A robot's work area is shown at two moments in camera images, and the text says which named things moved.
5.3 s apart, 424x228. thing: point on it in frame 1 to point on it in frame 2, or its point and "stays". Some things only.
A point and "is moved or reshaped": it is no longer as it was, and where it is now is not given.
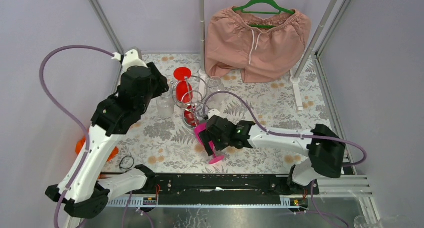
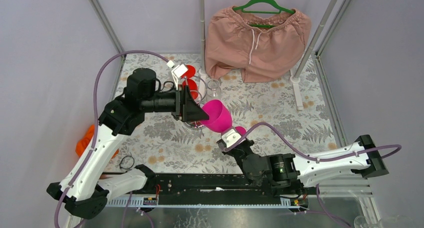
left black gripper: [159, 83] to [178, 104]
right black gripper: [206, 136] to [229, 151]
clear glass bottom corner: [360, 221] stays
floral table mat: [166, 140] stays
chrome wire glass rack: [189, 92] stays
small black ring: [122, 159] stays
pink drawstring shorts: [265, 48] stays
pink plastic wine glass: [200, 127] is moved or reshaped
